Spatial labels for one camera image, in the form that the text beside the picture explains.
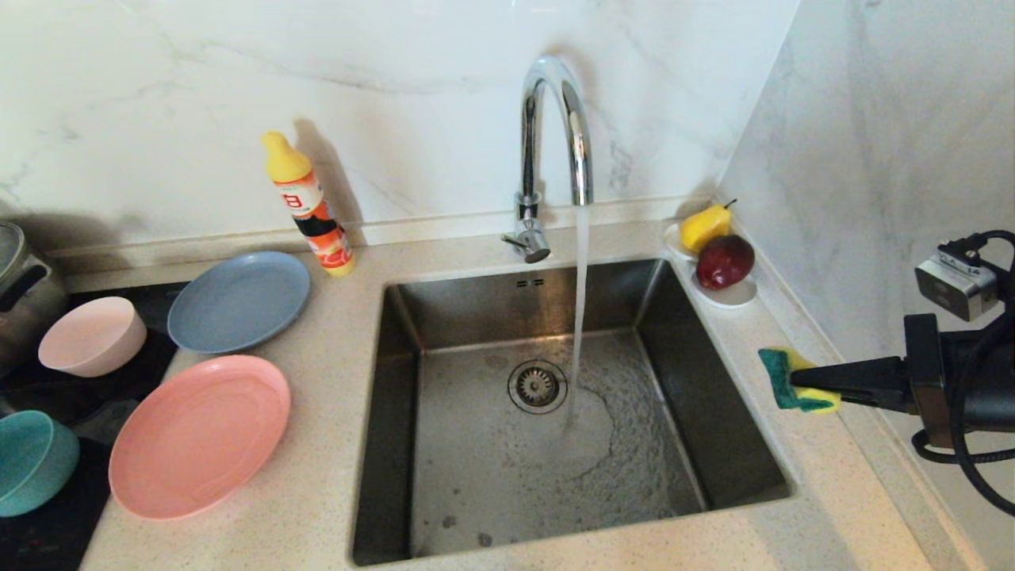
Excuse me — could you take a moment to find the yellow green sponge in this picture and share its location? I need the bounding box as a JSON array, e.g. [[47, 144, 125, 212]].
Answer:
[[758, 346, 842, 415]]

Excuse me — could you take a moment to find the orange white dish soap bottle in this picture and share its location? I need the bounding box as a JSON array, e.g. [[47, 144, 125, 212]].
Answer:
[[262, 131, 356, 277]]

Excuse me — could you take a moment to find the blue grey plate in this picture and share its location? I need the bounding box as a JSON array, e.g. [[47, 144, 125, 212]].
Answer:
[[167, 251, 312, 354]]

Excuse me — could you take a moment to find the pink plate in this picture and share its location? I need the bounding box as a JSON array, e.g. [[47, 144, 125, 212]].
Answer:
[[109, 354, 292, 521]]

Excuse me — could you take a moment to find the pink bowl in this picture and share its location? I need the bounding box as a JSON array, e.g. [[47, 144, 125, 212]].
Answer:
[[38, 296, 148, 378]]

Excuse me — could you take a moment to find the teal bowl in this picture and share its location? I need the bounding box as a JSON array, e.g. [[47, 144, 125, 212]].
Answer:
[[0, 410, 81, 518]]

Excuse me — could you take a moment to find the stainless steel sink basin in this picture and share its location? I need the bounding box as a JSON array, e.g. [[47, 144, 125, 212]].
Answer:
[[352, 257, 797, 567]]

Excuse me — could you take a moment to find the small white fruit dish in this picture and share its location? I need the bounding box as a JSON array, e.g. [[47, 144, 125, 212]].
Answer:
[[665, 222, 760, 310]]

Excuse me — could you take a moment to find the dark red apple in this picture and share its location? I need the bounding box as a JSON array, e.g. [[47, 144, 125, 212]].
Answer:
[[696, 235, 757, 291]]

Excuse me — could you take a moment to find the yellow pear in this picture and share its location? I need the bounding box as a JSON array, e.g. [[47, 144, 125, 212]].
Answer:
[[680, 200, 738, 255]]

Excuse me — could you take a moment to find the running water stream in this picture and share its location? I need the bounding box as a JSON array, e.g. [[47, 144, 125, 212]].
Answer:
[[566, 204, 593, 427]]

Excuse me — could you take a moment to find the round metal drain strainer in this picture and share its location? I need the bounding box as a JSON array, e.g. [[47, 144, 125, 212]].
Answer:
[[507, 358, 569, 415]]

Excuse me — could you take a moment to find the chrome gooseneck faucet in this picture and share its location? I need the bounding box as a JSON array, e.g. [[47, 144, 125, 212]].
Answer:
[[501, 54, 596, 264]]

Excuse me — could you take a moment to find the black induction cooktop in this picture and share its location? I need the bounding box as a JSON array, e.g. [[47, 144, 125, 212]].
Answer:
[[0, 282, 191, 571]]

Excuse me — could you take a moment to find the steel cooking pot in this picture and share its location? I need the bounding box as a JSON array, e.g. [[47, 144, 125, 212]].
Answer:
[[0, 220, 67, 374]]

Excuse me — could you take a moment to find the black right camera cable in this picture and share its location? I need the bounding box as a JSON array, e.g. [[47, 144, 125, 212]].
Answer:
[[910, 230, 1015, 518]]

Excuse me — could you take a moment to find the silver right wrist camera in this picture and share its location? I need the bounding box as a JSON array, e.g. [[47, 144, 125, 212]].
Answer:
[[914, 244, 1000, 322]]

